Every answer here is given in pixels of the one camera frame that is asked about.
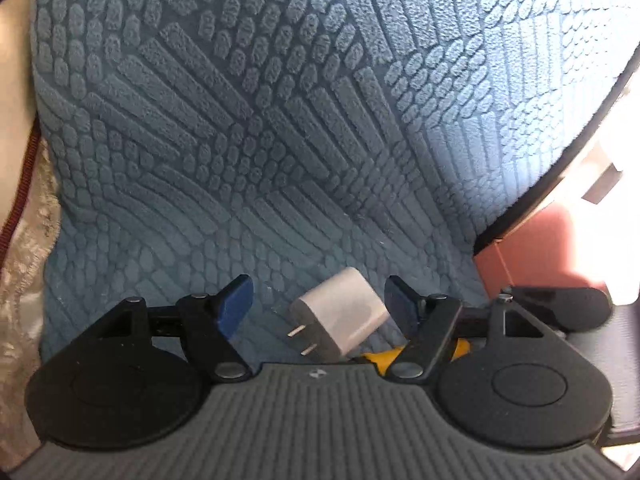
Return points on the embroidered lace cloth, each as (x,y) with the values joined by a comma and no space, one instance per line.
(25,285)

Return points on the grey white box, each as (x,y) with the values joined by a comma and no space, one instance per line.
(602,182)

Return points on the white cushion maroon piping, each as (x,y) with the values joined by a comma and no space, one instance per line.
(15,110)

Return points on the blue textured sofa cover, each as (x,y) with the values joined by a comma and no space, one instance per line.
(300,110)

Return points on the pink panel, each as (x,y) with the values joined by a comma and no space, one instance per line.
(540,260)

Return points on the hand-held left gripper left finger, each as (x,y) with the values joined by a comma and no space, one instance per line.
(235,310)

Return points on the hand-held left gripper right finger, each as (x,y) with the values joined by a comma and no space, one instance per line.
(400,305)

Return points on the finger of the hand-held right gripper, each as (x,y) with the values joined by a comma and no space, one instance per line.
(565,305)

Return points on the small white plug charger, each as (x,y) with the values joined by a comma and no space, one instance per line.
(345,310)

